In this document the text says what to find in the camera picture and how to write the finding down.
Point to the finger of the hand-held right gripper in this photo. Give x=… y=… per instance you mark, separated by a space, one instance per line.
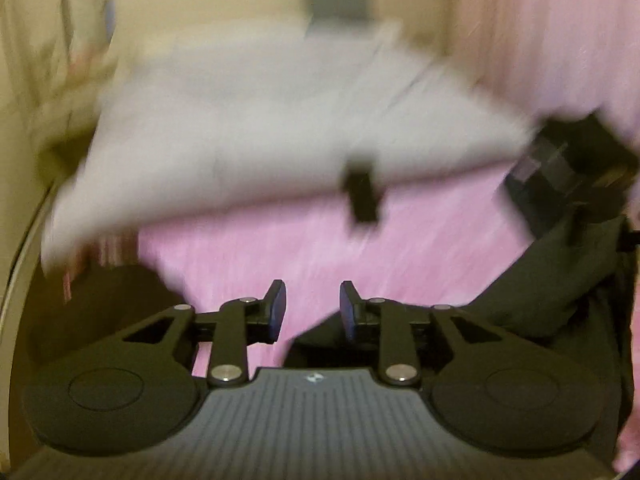
x=362 y=195

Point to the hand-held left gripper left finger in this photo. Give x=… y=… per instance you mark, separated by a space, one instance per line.
x=276 y=310

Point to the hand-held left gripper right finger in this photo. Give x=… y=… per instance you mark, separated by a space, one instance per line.
x=348 y=310

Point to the white cloth garment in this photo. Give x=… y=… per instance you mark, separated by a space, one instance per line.
x=240 y=125

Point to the pink blanket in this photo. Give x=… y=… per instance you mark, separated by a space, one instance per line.
x=280 y=245

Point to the dark green cloth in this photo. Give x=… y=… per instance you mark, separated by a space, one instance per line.
x=545 y=285

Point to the pink curtain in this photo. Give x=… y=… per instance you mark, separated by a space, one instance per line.
x=530 y=35

